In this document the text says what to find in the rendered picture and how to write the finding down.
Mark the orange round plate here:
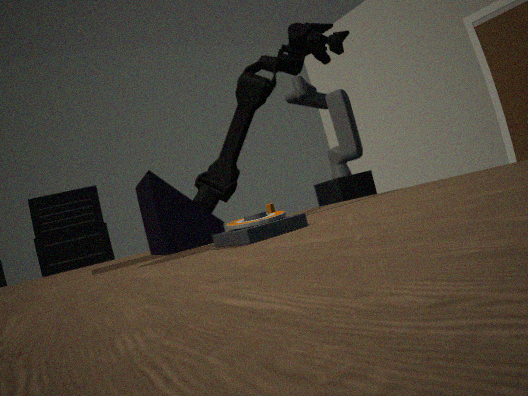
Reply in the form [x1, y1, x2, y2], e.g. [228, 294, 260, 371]
[226, 203, 286, 230]

